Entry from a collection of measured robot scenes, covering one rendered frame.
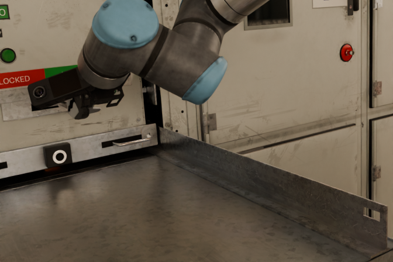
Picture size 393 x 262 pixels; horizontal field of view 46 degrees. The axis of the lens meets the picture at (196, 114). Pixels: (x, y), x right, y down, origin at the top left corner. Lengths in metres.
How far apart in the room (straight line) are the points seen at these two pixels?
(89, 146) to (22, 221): 0.32
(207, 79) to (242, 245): 0.26
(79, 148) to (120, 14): 0.55
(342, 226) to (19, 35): 0.79
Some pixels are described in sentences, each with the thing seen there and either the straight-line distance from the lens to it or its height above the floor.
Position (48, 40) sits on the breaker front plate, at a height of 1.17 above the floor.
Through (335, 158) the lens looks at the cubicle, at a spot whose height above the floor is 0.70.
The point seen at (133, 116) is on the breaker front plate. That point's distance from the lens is 1.23.
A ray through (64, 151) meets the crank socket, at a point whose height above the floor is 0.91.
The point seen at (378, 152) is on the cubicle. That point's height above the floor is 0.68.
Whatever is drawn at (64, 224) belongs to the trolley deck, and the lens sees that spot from 0.88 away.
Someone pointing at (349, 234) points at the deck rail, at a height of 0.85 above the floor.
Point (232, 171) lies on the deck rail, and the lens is 0.98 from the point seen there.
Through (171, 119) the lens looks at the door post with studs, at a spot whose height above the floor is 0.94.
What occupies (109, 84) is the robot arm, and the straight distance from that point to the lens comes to 0.80.
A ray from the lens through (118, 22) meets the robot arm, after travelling 0.69.
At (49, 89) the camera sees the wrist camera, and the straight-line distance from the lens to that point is 0.87.
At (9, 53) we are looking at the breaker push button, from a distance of 1.12.
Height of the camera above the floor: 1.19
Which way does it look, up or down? 12 degrees down
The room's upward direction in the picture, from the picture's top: 4 degrees counter-clockwise
